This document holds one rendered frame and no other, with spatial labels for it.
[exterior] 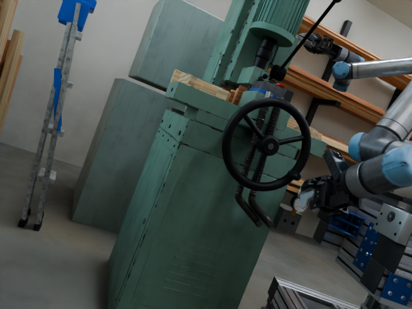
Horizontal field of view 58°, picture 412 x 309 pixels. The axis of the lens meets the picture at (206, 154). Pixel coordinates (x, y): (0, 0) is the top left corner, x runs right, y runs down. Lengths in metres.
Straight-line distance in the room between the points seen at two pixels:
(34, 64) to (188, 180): 2.57
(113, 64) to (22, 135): 1.03
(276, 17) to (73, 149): 2.63
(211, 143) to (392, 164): 0.66
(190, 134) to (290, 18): 0.57
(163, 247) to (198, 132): 0.42
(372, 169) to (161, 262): 0.82
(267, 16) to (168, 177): 0.68
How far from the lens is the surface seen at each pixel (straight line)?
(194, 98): 1.25
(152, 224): 1.31
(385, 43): 4.91
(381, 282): 1.32
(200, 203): 1.32
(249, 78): 1.43
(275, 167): 1.38
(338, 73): 1.85
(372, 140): 0.96
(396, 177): 0.79
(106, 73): 3.63
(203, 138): 1.27
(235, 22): 1.68
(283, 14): 1.47
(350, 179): 0.86
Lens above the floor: 0.80
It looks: 4 degrees down
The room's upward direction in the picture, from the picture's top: 21 degrees clockwise
